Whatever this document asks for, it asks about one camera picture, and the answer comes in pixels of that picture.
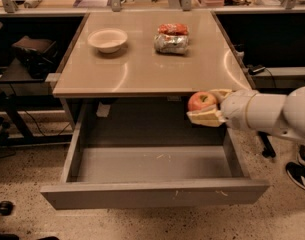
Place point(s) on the black chair caster wheel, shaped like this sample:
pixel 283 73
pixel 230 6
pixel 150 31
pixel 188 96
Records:
pixel 6 208

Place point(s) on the black and white sneaker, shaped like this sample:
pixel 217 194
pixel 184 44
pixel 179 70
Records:
pixel 296 173

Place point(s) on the black table leg stand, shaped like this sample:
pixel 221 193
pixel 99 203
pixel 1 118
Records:
pixel 268 151

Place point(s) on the open grey top drawer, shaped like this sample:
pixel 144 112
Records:
pixel 151 156

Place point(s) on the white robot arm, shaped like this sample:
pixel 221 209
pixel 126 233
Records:
pixel 278 115

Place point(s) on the red apple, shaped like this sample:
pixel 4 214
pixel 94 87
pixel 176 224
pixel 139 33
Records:
pixel 201 100

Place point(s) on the grey drawer cabinet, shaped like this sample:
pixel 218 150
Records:
pixel 137 74

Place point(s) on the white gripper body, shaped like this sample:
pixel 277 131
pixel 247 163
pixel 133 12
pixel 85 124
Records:
pixel 234 108

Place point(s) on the white bowl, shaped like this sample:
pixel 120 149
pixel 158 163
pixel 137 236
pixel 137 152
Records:
pixel 107 40

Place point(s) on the silver crumpled chip bag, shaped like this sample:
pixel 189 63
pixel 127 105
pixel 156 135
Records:
pixel 171 44

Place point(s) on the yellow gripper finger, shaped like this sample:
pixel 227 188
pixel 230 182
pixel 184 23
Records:
pixel 221 94
pixel 210 116

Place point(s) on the black power adapter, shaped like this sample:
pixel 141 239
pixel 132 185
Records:
pixel 253 70

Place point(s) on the red snack bag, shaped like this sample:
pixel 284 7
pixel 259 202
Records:
pixel 173 29

